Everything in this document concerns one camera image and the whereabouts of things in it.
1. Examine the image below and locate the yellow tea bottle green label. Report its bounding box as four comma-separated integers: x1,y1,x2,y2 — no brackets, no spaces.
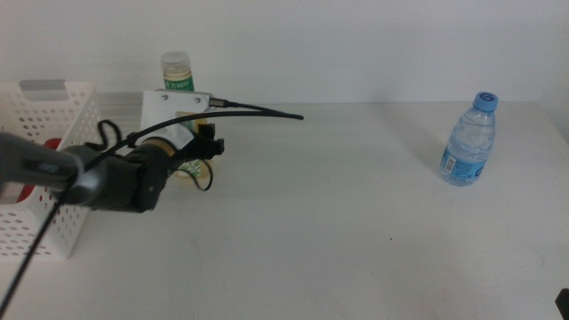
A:
160,51,214,180

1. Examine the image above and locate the clear water bottle blue cap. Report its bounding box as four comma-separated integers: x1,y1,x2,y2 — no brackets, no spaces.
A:
439,92,499,187

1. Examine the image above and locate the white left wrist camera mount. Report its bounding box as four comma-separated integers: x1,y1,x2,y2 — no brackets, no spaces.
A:
140,90,212,150

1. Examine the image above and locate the white perforated plastic basket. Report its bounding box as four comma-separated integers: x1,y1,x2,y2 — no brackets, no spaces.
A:
0,79,104,260

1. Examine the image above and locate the red cola can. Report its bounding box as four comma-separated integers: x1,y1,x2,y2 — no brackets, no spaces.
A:
17,137,63,204

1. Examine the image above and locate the black braided left camera cable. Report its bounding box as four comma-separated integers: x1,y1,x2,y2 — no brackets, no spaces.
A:
0,97,306,319

